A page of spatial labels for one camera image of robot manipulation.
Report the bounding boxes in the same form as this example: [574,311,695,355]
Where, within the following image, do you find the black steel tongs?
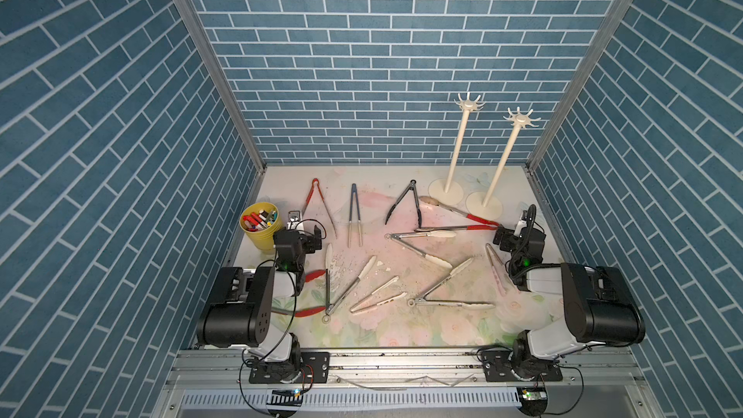
[384,179,423,228]

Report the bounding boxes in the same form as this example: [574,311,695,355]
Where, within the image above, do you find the cream utensil rack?
[466,108,541,221]
[429,93,486,205]

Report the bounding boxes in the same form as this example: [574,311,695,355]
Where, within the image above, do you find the blue cream tongs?
[348,183,364,247]

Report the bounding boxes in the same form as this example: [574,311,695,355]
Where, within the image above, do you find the markers in cup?
[241,209,278,232]

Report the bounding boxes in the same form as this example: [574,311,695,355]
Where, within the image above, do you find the steel tongs cream tips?
[385,230,457,269]

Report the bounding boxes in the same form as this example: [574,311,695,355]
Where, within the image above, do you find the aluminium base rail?
[153,348,661,417]

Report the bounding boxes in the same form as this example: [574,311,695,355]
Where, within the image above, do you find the steel tongs cream ends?
[407,257,495,310]

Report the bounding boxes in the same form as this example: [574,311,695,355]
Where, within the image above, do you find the steel tongs white tips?
[321,255,377,324]

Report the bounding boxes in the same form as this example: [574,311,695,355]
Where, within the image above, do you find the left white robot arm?
[197,226,323,384]

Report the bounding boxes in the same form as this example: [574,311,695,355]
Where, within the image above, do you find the small white tongs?
[349,276,407,315]

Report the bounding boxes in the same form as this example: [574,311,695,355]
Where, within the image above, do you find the yellow cup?
[239,202,284,253]

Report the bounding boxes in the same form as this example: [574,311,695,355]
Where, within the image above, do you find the red handled steel tongs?
[300,178,339,239]

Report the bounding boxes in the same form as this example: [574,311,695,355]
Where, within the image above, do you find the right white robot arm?
[493,226,645,380]

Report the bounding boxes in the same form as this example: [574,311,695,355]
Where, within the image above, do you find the red tipped steel tongs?
[272,270,329,319]

